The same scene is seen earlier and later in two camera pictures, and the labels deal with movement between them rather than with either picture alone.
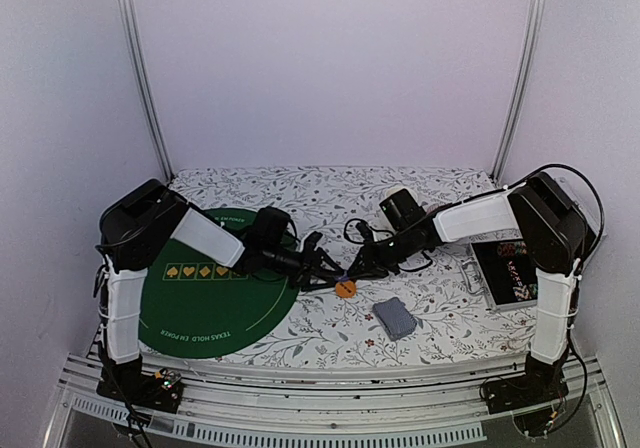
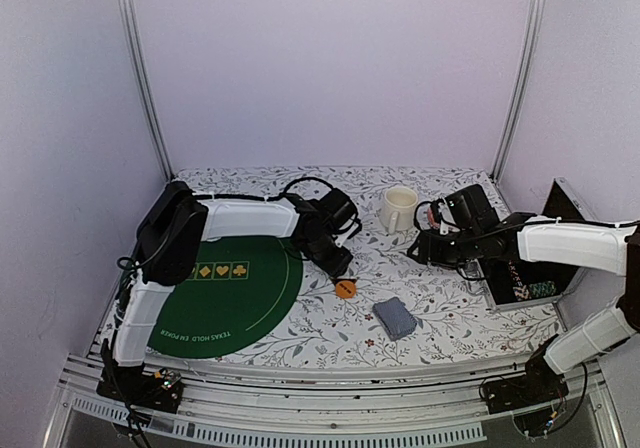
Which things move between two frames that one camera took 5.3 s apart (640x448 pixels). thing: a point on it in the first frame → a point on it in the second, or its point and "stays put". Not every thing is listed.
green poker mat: (195, 306) stays put
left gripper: (317, 270) → (338, 267)
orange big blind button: (345, 289) stays put
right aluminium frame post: (528, 74) stays put
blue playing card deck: (395, 318) stays put
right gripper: (371, 268) → (427, 250)
